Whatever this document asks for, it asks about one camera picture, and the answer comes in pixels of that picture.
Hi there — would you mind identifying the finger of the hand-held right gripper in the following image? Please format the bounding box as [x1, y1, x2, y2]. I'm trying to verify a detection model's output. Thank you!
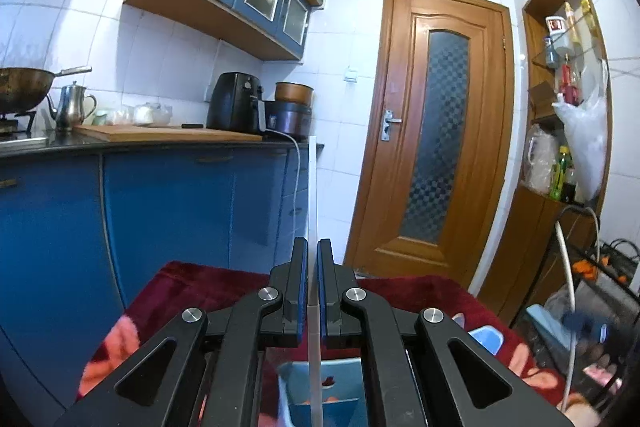
[561, 312, 608, 344]

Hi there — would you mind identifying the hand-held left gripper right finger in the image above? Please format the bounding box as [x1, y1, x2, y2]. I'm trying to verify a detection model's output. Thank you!
[317, 238, 576, 427]

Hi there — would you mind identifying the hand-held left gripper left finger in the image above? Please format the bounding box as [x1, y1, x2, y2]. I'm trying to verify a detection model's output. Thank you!
[55, 237, 311, 427]

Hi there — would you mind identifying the light blue utensil organizer box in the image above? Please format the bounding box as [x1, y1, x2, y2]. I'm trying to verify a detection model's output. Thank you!
[276, 358, 373, 427]

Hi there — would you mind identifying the light blue plastic bin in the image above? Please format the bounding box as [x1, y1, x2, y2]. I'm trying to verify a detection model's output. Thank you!
[525, 304, 566, 349]

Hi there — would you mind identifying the black metal rack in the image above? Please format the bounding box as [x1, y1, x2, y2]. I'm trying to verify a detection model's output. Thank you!
[525, 204, 640, 408]

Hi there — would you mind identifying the red floral blanket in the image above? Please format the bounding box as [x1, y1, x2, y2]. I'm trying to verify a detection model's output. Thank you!
[75, 260, 601, 427]

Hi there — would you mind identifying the wooden shelf niche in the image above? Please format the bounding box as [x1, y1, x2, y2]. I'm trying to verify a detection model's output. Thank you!
[475, 0, 613, 328]

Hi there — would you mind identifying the green bottle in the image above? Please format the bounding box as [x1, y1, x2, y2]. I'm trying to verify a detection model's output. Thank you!
[549, 146, 573, 202]

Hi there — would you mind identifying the blue base cabinet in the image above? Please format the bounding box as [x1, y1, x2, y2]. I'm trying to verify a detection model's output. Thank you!
[0, 127, 326, 413]

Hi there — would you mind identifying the white plastic bag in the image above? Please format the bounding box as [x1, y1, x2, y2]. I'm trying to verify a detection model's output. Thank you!
[551, 57, 610, 202]

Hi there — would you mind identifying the dark rice cooker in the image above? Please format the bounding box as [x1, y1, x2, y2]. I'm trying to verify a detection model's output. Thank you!
[262, 99, 313, 140]

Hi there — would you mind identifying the brown pot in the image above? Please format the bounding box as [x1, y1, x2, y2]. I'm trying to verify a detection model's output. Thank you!
[274, 81, 315, 104]

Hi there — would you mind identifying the black air fryer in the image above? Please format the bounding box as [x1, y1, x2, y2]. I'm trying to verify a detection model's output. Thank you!
[206, 72, 268, 134]

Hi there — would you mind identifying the wooden cutting board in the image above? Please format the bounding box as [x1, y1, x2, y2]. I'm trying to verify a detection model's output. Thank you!
[74, 123, 263, 142]

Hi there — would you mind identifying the cardboard box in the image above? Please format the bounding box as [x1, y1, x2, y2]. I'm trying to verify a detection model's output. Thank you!
[527, 81, 563, 118]

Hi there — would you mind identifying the wooden door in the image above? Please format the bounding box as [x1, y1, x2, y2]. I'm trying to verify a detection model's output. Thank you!
[345, 0, 516, 290]

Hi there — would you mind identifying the red bottle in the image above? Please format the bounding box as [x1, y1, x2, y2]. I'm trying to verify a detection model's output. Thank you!
[559, 55, 576, 105]

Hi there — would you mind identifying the metal kettle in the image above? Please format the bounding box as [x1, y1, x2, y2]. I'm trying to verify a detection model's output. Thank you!
[47, 82, 98, 132]

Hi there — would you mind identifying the yellow bottle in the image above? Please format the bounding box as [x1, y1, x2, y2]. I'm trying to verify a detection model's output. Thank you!
[580, 0, 601, 40]
[564, 2, 581, 48]

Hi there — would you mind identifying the gas stove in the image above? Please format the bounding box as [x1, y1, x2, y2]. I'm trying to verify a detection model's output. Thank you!
[0, 109, 48, 142]

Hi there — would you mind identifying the metal wok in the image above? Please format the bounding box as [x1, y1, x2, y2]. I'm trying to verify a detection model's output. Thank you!
[0, 66, 93, 114]

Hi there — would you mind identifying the white hose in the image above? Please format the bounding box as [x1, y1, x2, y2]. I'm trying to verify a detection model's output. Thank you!
[556, 206, 601, 413]

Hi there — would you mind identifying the white power cable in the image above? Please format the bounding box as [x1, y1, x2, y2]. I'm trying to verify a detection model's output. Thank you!
[265, 129, 302, 238]

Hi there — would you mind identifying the metal door handle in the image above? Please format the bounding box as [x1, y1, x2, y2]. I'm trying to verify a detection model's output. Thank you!
[381, 109, 403, 142]

